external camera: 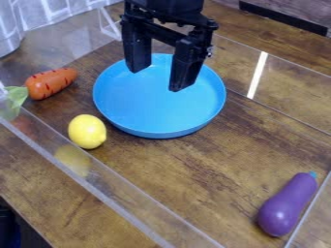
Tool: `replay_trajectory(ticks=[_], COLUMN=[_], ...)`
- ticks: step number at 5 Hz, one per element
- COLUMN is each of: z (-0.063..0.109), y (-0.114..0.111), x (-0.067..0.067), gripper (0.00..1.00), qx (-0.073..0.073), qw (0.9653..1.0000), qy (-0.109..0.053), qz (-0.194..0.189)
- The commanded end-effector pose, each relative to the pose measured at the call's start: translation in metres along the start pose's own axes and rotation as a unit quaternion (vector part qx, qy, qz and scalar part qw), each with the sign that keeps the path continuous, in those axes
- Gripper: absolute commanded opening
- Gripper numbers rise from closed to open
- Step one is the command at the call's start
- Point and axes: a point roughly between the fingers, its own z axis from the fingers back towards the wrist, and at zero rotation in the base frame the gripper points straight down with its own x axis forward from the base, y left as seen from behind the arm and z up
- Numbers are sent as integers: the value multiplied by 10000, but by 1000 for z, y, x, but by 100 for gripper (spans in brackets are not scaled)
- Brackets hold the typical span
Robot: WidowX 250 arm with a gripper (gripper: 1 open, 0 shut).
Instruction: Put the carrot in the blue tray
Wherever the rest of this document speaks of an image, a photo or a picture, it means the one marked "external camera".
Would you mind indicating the purple toy eggplant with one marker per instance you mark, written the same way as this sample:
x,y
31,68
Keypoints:
x,y
281,209

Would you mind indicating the clear acrylic enclosure wall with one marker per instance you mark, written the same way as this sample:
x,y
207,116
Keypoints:
x,y
176,193

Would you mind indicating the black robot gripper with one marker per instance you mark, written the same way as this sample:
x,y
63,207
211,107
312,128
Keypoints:
x,y
192,47

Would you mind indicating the yellow toy lemon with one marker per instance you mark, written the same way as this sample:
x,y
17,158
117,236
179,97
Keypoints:
x,y
87,131

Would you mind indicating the blue round tray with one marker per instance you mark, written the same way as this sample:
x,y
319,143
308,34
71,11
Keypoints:
x,y
141,107

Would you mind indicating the orange toy carrot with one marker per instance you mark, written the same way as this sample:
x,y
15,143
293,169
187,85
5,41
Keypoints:
x,y
40,86

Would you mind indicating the clear acrylic corner bracket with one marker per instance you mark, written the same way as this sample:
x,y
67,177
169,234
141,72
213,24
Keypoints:
x,y
108,26

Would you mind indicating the grey patterned curtain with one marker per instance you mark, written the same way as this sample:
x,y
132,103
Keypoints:
x,y
24,15

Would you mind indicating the dark baseboard strip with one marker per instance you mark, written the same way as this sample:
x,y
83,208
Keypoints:
x,y
283,18

